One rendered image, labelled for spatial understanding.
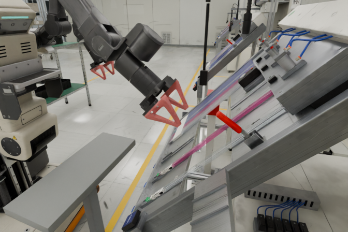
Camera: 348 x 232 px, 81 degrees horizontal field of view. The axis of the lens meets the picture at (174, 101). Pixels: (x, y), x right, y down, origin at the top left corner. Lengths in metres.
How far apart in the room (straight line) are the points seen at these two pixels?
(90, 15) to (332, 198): 1.06
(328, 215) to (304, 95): 0.66
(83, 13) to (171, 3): 8.96
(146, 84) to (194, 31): 8.83
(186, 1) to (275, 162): 9.03
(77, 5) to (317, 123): 0.54
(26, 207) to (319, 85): 1.04
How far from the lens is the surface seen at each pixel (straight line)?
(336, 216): 1.03
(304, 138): 0.42
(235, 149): 0.51
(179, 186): 0.61
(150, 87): 0.47
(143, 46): 0.46
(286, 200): 0.96
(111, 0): 10.50
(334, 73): 0.43
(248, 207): 0.92
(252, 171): 0.45
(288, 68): 0.46
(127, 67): 0.48
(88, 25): 0.53
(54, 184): 1.11
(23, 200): 1.10
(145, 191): 0.78
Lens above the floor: 1.29
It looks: 23 degrees down
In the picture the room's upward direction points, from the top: straight up
